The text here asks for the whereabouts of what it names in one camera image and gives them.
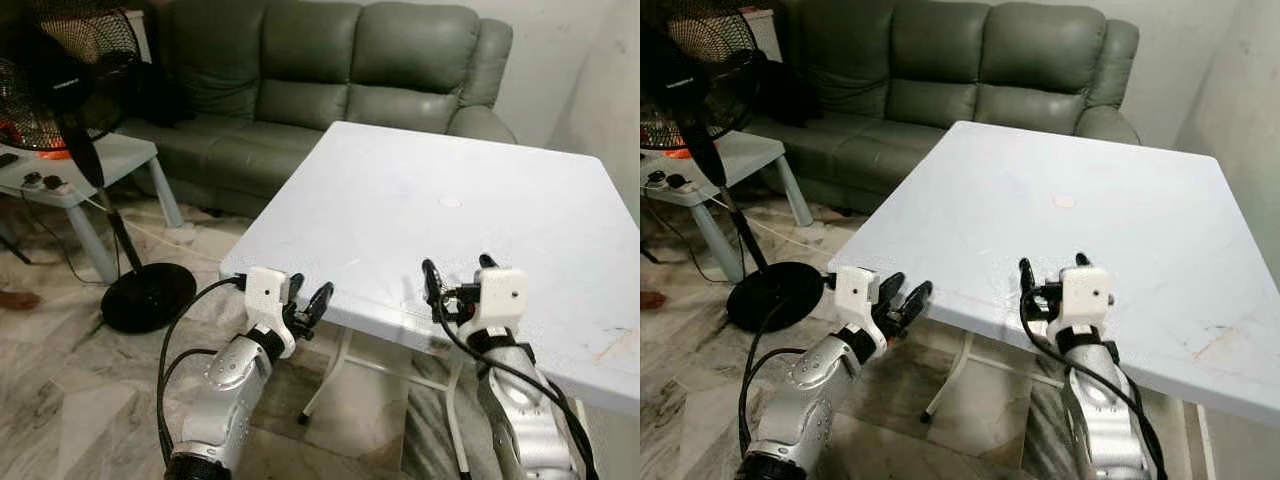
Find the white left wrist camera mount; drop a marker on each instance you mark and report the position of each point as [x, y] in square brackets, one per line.
[853, 290]
[265, 290]

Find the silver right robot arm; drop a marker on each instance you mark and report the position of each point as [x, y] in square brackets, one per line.
[525, 400]
[1100, 400]

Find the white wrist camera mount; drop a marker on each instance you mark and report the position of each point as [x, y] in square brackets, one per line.
[853, 290]
[265, 290]
[500, 290]
[1085, 290]

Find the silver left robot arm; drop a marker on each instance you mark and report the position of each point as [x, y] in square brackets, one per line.
[235, 375]
[815, 385]

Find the person foot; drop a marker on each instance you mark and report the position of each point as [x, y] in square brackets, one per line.
[650, 299]
[15, 299]

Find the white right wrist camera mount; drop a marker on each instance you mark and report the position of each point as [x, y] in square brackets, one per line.
[1085, 290]
[500, 290]

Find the green leather sofa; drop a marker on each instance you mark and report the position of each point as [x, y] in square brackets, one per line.
[400, 50]
[1030, 50]

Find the white square table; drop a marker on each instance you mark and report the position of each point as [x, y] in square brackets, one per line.
[450, 180]
[1070, 170]

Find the white power strip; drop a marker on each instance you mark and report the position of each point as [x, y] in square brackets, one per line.
[672, 181]
[50, 184]

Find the black standing fan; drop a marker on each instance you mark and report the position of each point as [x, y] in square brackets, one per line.
[150, 298]
[775, 298]

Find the black bag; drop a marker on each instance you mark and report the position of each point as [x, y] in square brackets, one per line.
[165, 95]
[785, 95]

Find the pale grey side table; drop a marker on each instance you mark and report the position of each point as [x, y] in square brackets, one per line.
[750, 155]
[125, 155]

